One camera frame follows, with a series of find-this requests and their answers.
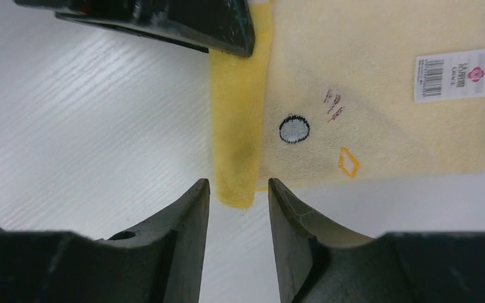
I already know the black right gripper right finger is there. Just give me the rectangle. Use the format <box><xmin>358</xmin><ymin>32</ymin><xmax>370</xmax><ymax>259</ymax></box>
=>
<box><xmin>268</xmin><ymin>178</ymin><xmax>485</xmax><ymax>302</ymax></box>

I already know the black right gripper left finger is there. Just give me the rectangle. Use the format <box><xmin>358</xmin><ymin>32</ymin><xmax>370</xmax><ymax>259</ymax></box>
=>
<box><xmin>0</xmin><ymin>179</ymin><xmax>210</xmax><ymax>302</ymax></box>

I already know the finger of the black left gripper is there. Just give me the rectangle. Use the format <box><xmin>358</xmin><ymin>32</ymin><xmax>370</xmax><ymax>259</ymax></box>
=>
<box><xmin>15</xmin><ymin>0</ymin><xmax>255</xmax><ymax>57</ymax></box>

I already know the yellow cloth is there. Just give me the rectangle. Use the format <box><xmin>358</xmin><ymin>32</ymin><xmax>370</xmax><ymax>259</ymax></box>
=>
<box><xmin>209</xmin><ymin>1</ymin><xmax>485</xmax><ymax>208</ymax></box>

